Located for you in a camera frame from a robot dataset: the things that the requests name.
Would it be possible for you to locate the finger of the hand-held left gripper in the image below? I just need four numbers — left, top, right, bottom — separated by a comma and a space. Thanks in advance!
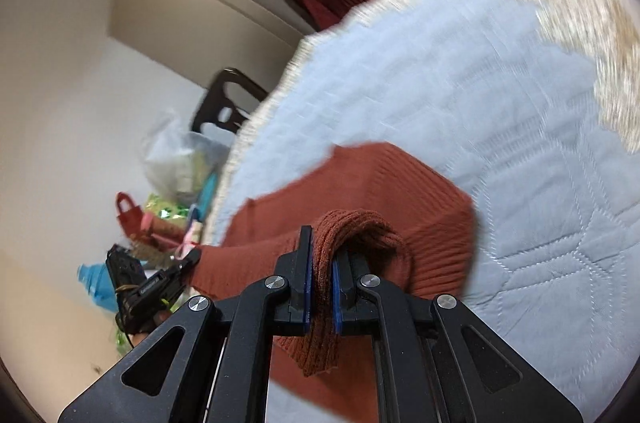
160, 248, 203, 304

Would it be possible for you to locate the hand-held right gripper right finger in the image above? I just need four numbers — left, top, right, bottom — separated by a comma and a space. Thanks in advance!
331, 248, 583, 423

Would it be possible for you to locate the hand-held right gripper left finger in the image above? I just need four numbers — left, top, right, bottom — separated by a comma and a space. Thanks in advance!
57, 225, 316, 423

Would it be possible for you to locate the rust knit sweater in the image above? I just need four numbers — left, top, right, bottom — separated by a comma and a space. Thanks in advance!
192, 142, 476, 423

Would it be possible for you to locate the light blue plastic container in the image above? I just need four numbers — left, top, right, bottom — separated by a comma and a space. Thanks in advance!
77, 263, 118, 314

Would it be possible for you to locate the leopard print box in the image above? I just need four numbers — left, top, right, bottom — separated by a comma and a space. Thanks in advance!
132, 243, 171, 264

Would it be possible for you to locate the small box with pink ribbon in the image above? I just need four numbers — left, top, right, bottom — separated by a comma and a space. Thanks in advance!
170, 218, 206, 261

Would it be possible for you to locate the green floral gift bag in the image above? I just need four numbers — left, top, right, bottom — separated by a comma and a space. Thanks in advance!
145, 196, 188, 224

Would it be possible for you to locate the red gift bag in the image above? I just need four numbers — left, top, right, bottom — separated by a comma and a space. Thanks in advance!
116, 192, 146, 236

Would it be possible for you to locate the white plastic bag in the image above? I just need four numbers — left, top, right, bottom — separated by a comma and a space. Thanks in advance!
141, 110, 231, 204

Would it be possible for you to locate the dark wooden chair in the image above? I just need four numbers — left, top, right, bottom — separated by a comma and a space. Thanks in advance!
191, 68, 271, 136

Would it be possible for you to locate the quilted blue blanket lace trim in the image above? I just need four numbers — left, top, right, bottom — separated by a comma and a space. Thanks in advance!
205, 0, 640, 423

